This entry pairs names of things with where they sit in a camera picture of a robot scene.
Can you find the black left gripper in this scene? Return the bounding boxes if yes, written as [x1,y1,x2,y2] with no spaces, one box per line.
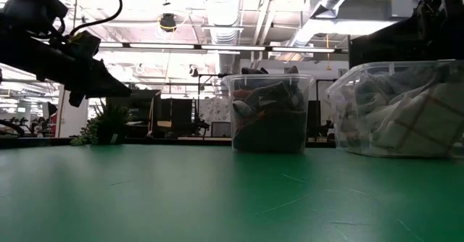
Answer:
[54,31,132,107]

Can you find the dark grey towel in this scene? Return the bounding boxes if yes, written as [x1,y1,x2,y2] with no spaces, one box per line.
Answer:
[233,108,308,154]

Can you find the light grey towel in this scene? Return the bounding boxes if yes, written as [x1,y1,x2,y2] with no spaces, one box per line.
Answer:
[353,67,442,107]

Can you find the white towel red stripes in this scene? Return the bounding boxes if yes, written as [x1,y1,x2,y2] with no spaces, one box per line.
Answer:
[373,78,464,159]

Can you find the small green potted plant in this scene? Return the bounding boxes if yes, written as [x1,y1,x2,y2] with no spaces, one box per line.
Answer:
[70,99,134,147]

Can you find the white building pillar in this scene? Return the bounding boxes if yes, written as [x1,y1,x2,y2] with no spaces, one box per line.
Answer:
[56,84,91,138]

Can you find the black background screen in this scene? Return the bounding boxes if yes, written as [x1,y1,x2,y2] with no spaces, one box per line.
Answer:
[155,97,199,138]

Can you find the black ceiling lamp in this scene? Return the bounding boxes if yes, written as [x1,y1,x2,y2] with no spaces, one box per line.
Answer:
[159,12,178,33]

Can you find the clear plastic bin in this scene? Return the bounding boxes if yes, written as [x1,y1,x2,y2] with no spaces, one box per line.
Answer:
[220,72,316,155]
[325,59,464,160]

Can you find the black monitor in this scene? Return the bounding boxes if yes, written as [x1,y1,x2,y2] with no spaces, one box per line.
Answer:
[347,15,421,70]

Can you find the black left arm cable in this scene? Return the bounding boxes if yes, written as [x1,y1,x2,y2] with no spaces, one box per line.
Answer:
[46,0,124,37]

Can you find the black curved cable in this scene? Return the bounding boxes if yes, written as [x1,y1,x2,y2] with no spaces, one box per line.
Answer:
[0,118,25,138]

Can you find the slanted silver ventilation duct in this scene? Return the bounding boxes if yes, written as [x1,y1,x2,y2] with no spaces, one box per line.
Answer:
[288,0,363,49]

